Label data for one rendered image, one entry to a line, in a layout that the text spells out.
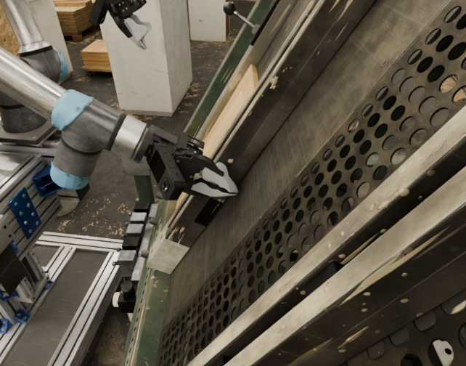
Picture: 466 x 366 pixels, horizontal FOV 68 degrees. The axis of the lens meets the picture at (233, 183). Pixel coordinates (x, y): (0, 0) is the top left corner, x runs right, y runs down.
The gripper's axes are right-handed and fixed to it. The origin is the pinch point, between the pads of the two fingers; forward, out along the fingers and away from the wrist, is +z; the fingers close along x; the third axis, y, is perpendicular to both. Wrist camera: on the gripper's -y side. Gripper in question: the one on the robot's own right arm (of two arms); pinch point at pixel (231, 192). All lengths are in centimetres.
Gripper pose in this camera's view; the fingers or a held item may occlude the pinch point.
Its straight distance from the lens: 70.2
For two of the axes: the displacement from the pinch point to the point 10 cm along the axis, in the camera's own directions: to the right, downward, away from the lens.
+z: 8.6, 4.1, 2.9
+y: 0.2, -6.1, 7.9
